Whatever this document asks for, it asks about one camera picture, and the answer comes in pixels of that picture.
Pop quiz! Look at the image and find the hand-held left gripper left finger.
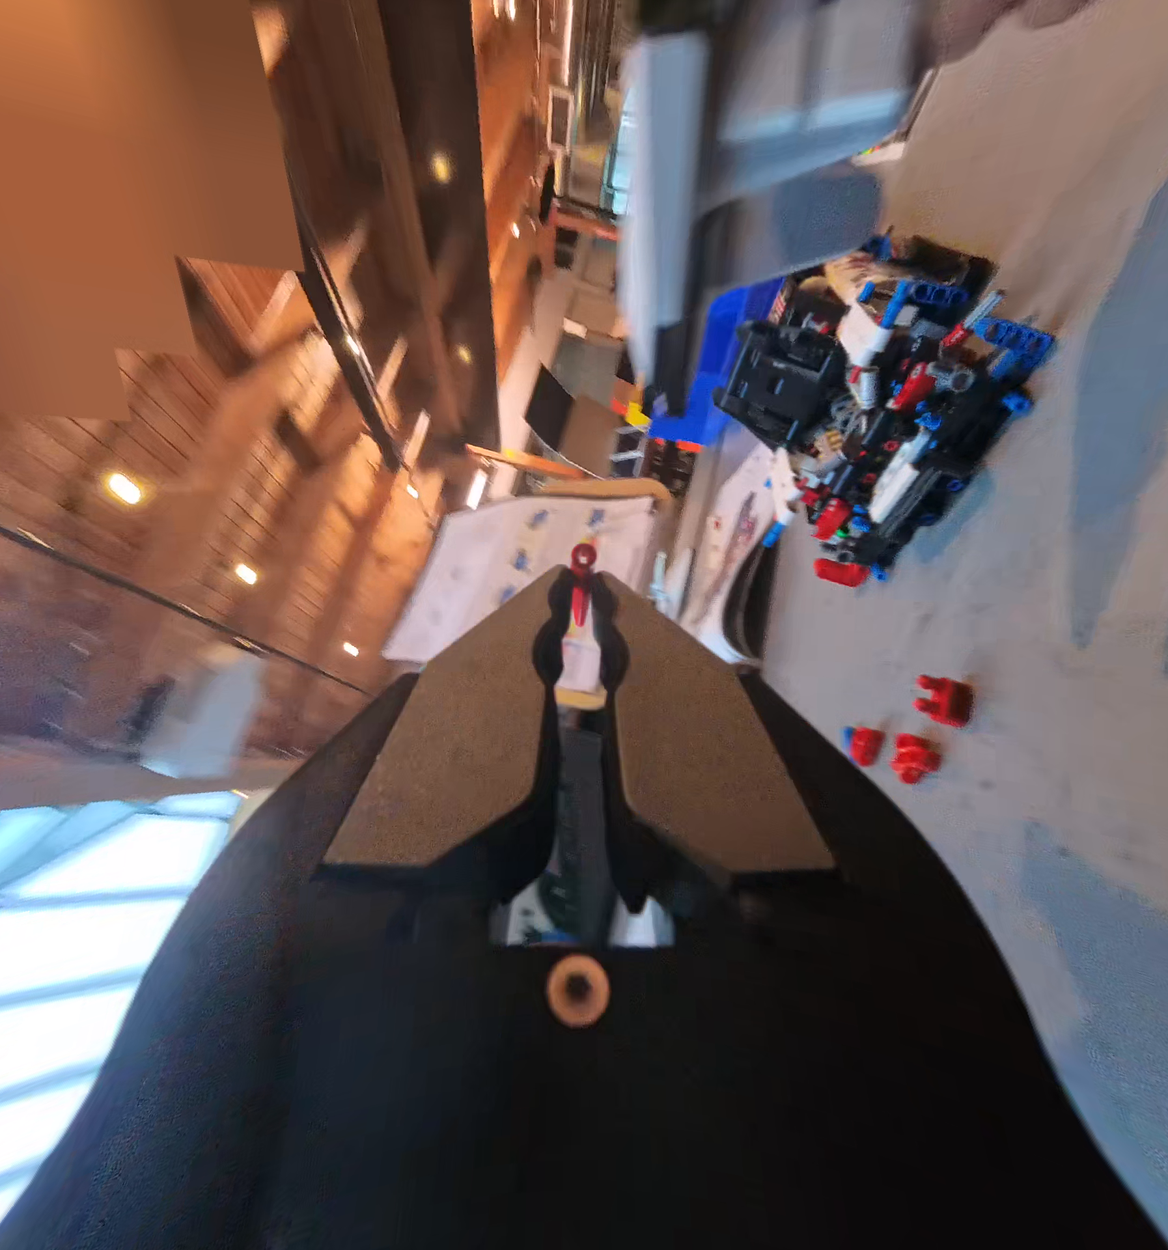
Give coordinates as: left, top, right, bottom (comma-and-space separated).
321, 564, 578, 908

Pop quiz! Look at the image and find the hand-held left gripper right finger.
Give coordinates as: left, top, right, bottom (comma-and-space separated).
589, 568, 838, 914

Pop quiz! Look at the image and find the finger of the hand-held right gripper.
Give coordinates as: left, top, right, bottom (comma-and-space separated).
623, 39, 718, 338
716, 0, 927, 181

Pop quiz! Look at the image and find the toy brick race car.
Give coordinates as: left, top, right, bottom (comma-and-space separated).
713, 232, 1056, 587

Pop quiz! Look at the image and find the red teardrop brick piece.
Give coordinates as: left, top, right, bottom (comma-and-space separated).
567, 539, 605, 630

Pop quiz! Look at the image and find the grey desk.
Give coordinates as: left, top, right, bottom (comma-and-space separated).
682, 39, 1168, 1250

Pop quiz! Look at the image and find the blue plastic bin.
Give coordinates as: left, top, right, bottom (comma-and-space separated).
647, 273, 791, 444

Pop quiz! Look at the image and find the printed instruction sheet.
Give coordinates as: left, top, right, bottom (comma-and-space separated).
383, 492, 658, 666

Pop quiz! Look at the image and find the red double brick connector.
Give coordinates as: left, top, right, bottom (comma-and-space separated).
911, 672, 976, 729

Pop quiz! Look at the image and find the open instruction booklet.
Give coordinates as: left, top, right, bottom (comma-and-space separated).
677, 430, 810, 665

